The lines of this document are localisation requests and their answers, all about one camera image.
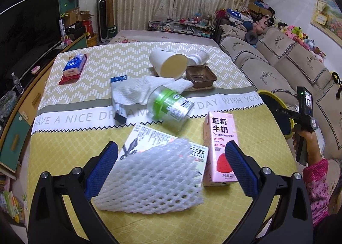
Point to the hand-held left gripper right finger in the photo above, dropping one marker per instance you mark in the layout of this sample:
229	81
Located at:
240	171

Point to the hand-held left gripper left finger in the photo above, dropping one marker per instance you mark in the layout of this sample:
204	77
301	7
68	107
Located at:
103	169

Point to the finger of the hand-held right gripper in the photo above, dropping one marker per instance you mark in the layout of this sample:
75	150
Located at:
284	114

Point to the black yellow-rimmed trash bin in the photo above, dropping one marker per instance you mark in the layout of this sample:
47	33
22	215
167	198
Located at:
271	102

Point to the white foam net sleeve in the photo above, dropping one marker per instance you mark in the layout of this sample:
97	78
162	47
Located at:
149	179

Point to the white towel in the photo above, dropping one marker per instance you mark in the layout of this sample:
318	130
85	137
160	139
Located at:
131	91

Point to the white plastic packet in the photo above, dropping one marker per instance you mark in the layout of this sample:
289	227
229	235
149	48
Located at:
119	79

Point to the brown plastic tray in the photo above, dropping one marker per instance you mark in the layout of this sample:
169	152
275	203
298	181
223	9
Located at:
200	76

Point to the person's right forearm pink sleeve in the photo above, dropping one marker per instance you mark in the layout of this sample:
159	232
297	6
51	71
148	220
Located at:
318	190

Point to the person's right hand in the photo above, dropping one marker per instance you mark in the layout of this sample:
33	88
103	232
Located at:
313	147

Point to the black yellow plush toy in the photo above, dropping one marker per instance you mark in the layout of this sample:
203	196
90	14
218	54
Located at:
336	78

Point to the beige sofa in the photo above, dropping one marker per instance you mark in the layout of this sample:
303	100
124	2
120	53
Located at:
267	72

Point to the pink milk carton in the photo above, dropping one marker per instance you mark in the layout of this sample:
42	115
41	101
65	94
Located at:
219	131

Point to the white printed carton box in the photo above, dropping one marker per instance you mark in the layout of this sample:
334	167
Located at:
149	134

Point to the yellow white printed tablecloth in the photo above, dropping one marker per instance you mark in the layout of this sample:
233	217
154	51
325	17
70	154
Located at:
80	99

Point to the row of plush toys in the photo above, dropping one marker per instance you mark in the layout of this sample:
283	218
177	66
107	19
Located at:
291	32

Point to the dark round cushion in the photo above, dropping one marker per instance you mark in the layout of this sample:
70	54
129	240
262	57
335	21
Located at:
251	37

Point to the clear green-label plastic jar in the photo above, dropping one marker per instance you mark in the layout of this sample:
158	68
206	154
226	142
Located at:
171	110

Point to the flat red box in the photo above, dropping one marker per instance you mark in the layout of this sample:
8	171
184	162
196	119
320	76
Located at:
66	80

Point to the green yellow television cabinet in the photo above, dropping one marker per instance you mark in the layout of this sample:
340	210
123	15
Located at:
16	126

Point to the white plastic bottle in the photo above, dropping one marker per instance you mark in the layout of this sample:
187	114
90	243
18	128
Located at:
199	56

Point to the blue tissue pack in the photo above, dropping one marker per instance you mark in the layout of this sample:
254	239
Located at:
74	64

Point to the blue starry case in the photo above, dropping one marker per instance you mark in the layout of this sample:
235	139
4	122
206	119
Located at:
234	14

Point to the clear water bottle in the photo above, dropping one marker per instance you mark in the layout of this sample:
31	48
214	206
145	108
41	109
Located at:
17	83

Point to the white paper cup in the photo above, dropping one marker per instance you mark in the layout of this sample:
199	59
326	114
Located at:
160	59

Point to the cluttered low glass table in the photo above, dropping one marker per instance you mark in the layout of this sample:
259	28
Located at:
184	26

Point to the floral pink mat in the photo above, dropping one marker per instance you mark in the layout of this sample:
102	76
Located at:
160	36

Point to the black tower fan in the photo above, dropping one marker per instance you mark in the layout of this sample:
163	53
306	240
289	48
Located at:
102	19

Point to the open cardboard box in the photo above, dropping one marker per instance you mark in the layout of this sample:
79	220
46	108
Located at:
82	20

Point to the black television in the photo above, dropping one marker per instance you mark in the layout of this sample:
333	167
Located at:
26	32

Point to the framed wall picture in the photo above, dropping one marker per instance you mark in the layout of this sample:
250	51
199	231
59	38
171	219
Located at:
327	11

